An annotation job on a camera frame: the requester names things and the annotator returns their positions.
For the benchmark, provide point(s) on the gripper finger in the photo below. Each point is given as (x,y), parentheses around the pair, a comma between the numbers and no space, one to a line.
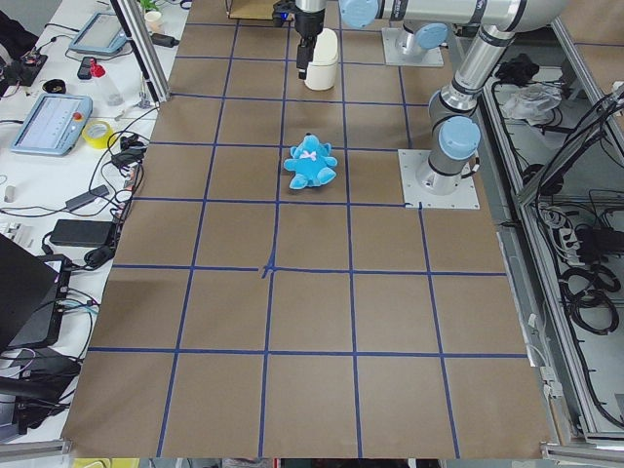
(305,54)

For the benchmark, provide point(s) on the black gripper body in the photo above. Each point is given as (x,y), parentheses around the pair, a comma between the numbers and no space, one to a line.
(308,23)

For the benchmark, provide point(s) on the white trash can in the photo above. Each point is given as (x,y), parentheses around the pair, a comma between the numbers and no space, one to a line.
(322,69)

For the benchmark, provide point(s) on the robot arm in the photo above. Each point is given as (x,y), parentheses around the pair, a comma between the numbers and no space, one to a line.
(455,136)
(359,14)

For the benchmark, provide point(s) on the blue teddy bear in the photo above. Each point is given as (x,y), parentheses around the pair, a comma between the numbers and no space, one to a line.
(311,162)

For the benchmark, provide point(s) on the red capped bottle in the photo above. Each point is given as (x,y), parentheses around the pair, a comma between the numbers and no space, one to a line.
(105,84)

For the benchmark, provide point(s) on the far teach pendant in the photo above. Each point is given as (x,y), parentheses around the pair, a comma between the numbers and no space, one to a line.
(102,35)

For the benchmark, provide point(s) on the teach pendant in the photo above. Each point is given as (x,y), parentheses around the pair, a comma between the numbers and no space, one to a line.
(53,125)
(102,35)

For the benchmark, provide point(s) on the yellow tape roll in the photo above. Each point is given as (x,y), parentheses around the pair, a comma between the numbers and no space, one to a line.
(97,134)

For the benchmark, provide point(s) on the near teach pendant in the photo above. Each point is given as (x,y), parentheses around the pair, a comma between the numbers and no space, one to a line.
(53,125)

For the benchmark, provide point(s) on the black power adapter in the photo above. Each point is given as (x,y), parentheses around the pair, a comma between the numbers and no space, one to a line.
(81,233)

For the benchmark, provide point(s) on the black laptop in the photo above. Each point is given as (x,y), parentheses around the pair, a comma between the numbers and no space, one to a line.
(32,289)

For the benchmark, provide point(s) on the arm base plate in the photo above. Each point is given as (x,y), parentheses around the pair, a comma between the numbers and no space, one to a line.
(416,49)
(423,188)

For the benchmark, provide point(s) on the aluminium frame post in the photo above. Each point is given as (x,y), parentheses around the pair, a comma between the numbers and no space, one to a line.
(131,18)

